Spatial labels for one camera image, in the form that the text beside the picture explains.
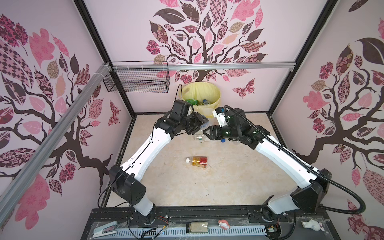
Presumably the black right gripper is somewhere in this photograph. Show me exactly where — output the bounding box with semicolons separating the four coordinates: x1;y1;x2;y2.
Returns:
202;123;240;141

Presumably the white plush toy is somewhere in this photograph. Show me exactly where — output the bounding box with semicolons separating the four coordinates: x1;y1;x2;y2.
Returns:
302;220;325;232

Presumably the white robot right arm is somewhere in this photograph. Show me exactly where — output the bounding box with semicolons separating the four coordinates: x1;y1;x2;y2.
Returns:
203;107;332;222

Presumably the blue label bottle white cap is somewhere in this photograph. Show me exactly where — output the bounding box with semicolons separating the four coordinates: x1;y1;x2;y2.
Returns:
199;119;210;130

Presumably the green soda bottle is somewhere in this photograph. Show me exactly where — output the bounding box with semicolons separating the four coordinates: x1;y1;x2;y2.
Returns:
186;99;199;106

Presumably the white bin with yellow bag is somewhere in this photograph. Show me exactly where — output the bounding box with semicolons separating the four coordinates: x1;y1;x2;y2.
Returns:
181;82;221;118

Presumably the pink white small toy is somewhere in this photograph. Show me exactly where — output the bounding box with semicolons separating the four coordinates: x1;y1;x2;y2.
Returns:
218;220;231;230

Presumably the black corrugated cable hose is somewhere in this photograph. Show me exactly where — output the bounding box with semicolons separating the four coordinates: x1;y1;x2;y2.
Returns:
223;104;367;215

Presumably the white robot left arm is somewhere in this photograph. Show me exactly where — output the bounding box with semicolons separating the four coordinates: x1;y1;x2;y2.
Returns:
109;100;209;217

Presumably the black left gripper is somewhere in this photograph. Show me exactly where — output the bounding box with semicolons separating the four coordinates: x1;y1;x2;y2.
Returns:
179;111;208;135

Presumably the red yellow label bottle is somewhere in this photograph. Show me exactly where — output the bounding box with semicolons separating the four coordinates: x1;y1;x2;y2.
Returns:
186;156;208;168

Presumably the beige rectangular box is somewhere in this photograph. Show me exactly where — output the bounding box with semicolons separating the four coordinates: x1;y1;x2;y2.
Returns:
186;222;209;234

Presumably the black wire basket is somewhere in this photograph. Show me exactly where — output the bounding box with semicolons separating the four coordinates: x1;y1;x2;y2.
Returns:
103;60;171;94

